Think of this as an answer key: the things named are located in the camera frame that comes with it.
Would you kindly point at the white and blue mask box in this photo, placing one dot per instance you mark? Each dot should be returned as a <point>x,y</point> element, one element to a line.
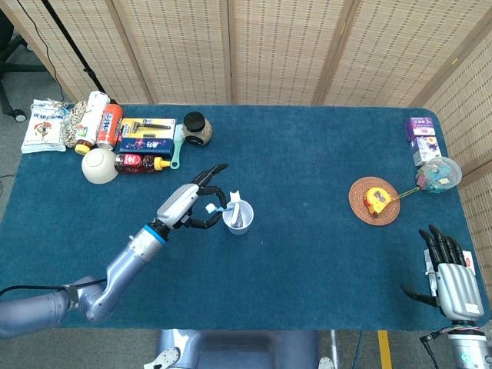
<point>427,261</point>

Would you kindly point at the dark red bottle yellow cap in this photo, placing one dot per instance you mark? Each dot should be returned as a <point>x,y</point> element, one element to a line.
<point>134,163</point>

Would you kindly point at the white and purple box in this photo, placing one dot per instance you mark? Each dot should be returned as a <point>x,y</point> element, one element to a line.
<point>424,150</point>

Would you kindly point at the white bottle with yellow cap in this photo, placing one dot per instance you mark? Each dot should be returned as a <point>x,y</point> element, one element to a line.
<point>90,119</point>

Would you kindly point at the dark blue long box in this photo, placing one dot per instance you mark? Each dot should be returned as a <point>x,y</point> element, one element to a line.
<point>146,145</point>

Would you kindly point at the glass jar with black lid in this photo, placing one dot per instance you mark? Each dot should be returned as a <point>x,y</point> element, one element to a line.
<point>194,123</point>

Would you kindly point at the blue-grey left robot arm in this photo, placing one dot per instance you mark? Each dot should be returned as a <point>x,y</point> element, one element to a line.
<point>127,261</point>

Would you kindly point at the white ceramic bowl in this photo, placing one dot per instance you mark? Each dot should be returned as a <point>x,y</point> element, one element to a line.
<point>99,165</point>

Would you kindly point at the blue-grey robot torso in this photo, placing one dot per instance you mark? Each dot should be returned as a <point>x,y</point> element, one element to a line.
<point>238,350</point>

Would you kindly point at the white printed food bag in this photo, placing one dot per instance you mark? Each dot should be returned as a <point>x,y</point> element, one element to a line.
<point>42,130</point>

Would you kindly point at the yellow tape measure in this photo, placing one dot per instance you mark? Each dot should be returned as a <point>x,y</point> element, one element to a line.
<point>374,200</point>

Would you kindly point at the white purple toothpaste tube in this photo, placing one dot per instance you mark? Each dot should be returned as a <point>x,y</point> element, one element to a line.
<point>239,217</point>

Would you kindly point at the orange drink can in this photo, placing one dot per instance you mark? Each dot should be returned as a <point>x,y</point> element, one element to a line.
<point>109,127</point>

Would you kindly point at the light blue toothbrush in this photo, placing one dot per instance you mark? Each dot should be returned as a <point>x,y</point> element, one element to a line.
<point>210,208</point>

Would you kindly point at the white paper packet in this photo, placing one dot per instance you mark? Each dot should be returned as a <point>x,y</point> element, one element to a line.
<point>433,282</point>

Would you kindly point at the blue felt table cloth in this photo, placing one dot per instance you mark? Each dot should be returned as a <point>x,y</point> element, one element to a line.
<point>250,161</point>

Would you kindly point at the clear tub of coloured clips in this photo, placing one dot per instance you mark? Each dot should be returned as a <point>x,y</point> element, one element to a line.
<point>442,173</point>

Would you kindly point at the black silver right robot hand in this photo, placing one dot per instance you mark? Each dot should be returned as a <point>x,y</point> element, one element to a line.
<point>459,292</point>

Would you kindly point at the mint green brush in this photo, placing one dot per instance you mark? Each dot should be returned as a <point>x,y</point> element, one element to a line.
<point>177,150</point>

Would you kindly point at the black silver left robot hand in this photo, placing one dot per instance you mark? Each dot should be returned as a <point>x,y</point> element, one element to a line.
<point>177,203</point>

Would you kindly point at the round woven brown coaster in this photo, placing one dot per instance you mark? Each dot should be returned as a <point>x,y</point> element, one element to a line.
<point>357,200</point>

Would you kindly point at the razor in yellow card pack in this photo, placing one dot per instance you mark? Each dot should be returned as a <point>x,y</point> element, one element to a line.
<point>150,127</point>

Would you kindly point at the black stand pole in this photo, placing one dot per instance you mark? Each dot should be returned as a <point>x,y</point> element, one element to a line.
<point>87,71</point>

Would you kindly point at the dark office chair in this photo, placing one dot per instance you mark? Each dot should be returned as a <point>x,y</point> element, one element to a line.
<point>5,38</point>

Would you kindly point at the bamboo folding screen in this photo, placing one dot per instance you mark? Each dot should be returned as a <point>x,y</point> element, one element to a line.
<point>269,50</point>

